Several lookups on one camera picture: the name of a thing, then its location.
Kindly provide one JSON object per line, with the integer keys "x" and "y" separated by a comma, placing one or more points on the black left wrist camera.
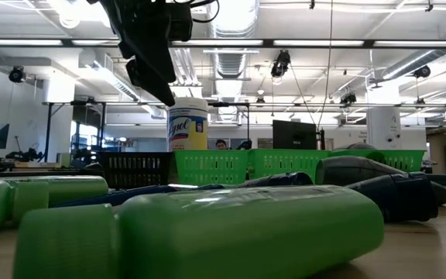
{"x": 180, "y": 21}

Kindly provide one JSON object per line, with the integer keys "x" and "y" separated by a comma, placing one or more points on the large green bottle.
{"x": 246, "y": 232}

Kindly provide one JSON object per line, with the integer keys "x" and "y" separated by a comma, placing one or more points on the black metal station frame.
{"x": 49, "y": 131}

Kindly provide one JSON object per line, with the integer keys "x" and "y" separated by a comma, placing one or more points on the black monitor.
{"x": 294, "y": 135}

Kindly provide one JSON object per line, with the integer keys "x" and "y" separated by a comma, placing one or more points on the white round pillar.
{"x": 383, "y": 128}

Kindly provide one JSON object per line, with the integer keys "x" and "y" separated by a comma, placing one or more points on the Lysol wipes canister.
{"x": 188, "y": 128}

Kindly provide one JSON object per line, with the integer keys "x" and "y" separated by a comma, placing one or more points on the black overhead frame bar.
{"x": 265, "y": 43}

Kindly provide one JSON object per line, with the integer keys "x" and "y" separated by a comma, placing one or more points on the person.
{"x": 221, "y": 144}

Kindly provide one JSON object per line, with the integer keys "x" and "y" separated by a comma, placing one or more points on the black plastic basket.
{"x": 136, "y": 168}

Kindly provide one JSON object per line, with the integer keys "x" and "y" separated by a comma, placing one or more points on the black ceiling spotlight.
{"x": 16, "y": 74}
{"x": 348, "y": 98}
{"x": 423, "y": 71}
{"x": 281, "y": 64}

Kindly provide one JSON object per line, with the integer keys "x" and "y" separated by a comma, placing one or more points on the black background robot arm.
{"x": 245, "y": 145}

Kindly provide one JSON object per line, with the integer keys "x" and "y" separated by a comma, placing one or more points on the grey rounded object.
{"x": 356, "y": 147}

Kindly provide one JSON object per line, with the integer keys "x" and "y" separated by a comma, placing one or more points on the silver ceiling duct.
{"x": 232, "y": 58}

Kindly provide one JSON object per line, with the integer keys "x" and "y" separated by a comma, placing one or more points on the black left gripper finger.
{"x": 159, "y": 58}
{"x": 149, "y": 83}

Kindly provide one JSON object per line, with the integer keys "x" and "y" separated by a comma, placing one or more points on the dark blue tube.
{"x": 401, "y": 197}
{"x": 130, "y": 194}

